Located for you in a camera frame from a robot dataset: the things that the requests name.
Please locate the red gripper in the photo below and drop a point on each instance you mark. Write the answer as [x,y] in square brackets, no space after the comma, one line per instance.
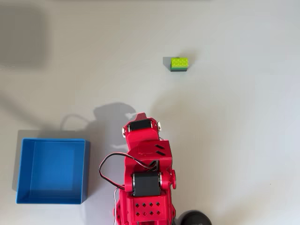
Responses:
[140,135]

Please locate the black camera stand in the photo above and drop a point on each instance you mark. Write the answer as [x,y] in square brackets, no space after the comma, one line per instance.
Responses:
[194,219]

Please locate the red robot arm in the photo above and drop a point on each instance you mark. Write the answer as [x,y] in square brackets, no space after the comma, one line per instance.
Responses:
[147,140]

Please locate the green lego brick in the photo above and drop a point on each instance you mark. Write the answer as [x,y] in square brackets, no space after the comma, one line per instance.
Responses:
[179,62]

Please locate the blue plastic box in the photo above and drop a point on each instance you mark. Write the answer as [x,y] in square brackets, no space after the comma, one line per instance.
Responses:
[54,168]

